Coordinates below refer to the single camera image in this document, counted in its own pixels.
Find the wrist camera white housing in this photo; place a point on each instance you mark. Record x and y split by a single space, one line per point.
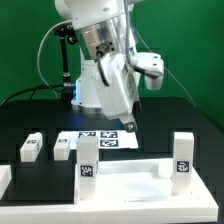
153 64

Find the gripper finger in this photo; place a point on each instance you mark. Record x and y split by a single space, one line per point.
129 122

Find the tag marker sheet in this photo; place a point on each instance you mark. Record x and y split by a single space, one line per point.
118 139

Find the camera on black stand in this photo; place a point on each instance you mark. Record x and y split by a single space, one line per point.
66 35

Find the white block left edge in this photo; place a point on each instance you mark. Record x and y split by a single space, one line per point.
5 178

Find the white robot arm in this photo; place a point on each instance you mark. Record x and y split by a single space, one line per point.
103 30

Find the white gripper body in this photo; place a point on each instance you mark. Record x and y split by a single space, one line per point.
116 87

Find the white desk top tray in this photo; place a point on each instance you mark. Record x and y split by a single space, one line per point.
133 180

